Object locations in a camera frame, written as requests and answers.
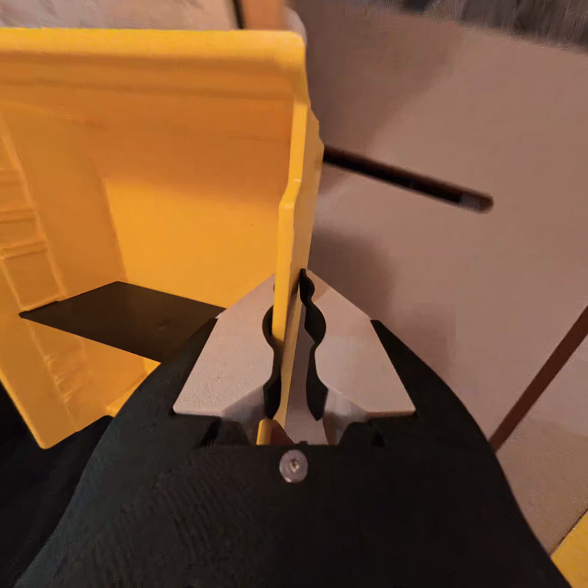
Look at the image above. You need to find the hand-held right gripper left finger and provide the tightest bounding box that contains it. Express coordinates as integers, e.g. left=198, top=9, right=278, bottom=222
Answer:
left=173, top=274, right=282, bottom=445

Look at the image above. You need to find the black flat card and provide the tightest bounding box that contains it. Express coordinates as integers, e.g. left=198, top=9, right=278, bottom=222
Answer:
left=19, top=281, right=227, bottom=364

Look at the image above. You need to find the yellow plastic bin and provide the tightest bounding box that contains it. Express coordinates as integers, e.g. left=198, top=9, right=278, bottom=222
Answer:
left=0, top=28, right=324, bottom=450

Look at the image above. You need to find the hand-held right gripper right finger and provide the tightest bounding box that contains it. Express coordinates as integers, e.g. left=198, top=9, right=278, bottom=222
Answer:
left=298, top=269, right=417, bottom=445

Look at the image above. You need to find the yellow plastic piece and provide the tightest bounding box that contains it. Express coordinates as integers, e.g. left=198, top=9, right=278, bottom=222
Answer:
left=550, top=517, right=588, bottom=588

